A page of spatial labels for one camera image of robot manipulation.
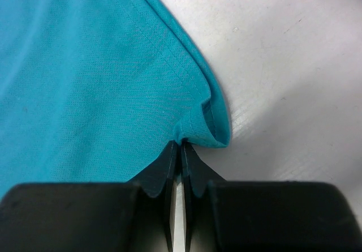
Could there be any teal t shirt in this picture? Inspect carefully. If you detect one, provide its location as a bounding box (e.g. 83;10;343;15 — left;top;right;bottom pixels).
1;0;231;194

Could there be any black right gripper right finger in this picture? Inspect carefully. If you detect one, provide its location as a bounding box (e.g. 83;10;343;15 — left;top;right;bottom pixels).
180;143;225;251

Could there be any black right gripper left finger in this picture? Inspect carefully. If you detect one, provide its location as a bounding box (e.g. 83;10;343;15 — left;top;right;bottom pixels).
126;141;178;251

